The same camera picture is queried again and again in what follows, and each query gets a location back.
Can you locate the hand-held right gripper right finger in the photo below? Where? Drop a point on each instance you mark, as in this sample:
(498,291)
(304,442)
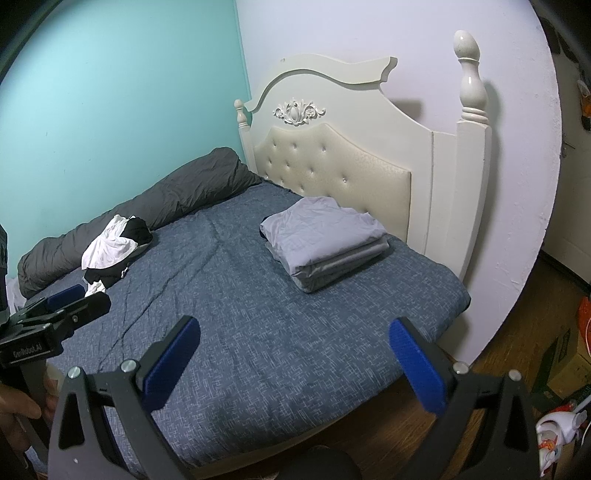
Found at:
(415,369)

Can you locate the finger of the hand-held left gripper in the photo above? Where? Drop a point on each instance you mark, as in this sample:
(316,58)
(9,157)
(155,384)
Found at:
(87,309)
(64,295)

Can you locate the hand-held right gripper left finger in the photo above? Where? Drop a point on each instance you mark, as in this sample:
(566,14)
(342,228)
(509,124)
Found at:
(173,362)

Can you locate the grey jacket with black lining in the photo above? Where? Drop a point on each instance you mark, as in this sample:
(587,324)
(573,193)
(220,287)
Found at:
(323,230)

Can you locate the person's left hand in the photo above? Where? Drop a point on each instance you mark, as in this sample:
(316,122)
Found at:
(21,404)

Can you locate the light grey bed sheet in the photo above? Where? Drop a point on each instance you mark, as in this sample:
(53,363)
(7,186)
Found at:
(16,295)

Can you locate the bed with blue sheet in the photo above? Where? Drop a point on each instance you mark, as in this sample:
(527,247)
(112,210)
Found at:
(258,323)

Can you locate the small grey cloth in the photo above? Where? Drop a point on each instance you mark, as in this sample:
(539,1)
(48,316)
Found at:
(344,267)

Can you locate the cardboard box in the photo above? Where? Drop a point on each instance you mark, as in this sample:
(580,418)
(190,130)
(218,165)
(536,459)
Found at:
(563,360)

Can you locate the dark grey rolled duvet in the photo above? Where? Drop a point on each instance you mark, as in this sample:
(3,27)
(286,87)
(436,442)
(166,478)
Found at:
(184,189)

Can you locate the white and red toy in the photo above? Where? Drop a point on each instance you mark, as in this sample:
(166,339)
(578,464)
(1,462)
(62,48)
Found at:
(558,429)

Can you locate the orange plastic bag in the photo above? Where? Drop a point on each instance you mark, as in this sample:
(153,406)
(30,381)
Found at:
(584,323)

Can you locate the cream tufted headboard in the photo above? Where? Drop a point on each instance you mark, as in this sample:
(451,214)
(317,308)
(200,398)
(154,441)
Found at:
(369,161)

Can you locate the orange wall hanging item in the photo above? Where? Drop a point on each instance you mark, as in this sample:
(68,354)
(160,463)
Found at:
(584,97)

